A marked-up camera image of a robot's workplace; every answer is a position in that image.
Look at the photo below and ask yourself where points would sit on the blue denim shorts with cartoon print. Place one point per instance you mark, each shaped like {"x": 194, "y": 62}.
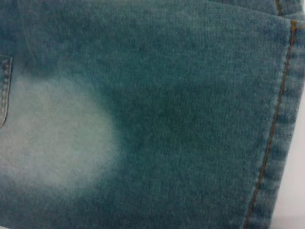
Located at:
{"x": 166, "y": 107}

